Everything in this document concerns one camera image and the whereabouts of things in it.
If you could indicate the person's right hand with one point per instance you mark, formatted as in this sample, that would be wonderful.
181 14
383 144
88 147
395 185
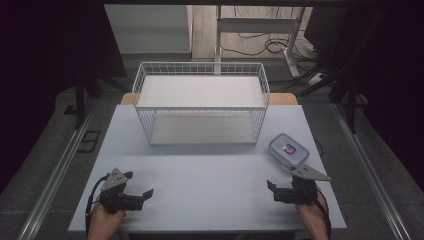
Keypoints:
315 211

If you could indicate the aluminium floor rail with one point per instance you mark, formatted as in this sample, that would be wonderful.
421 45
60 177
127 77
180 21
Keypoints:
366 173
53 183

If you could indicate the black floor outlet frame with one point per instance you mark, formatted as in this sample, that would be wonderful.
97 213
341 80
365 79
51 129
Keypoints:
88 141

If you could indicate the white metal desk frame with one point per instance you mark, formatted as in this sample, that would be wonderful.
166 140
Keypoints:
256 25

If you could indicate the black metal stand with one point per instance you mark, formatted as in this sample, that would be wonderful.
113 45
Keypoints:
80 100
350 103

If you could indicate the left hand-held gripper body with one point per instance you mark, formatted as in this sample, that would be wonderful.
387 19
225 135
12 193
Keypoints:
115 196

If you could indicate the white power strip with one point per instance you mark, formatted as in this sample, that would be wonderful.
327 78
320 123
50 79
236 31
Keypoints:
315 77

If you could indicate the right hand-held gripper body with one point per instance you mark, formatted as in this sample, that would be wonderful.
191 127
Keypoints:
298 195

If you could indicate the wooden board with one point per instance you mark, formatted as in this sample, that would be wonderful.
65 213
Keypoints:
283 99

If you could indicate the person's left hand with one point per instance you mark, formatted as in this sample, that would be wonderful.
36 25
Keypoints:
103 223

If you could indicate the clear plastic container blue lid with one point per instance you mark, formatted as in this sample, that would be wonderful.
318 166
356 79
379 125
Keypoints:
288 150

